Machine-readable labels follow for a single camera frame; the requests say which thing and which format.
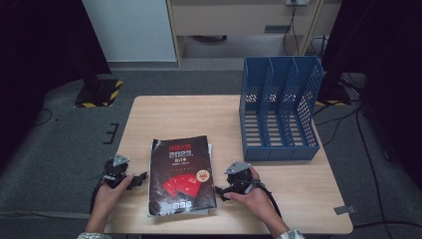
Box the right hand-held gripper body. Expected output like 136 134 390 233
224 161 264 197

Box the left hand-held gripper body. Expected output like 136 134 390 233
100 152 133 190

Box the black magazine with red print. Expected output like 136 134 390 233
147 134 218 217

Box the blue file rack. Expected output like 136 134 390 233
238 55 325 162

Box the person's right hand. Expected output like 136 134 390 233
222 167 278 223

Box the person's left hand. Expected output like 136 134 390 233
95 174 134 217

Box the grey tape piece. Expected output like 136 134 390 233
332 204 357 216

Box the white panel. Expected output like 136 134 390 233
82 0 177 63

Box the dark curtain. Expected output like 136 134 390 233
321 0 422 190
0 0 112 170

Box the dark flat round object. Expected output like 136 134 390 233
192 34 228 43

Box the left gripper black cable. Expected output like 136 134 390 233
89 172 107 214

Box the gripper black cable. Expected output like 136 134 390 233
89 172 107 214
254 180 283 218

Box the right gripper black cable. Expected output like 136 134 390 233
254 180 283 218

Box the long black floor cable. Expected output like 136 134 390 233
355 108 396 239

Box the black socket cable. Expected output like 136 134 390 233
282 3 301 57

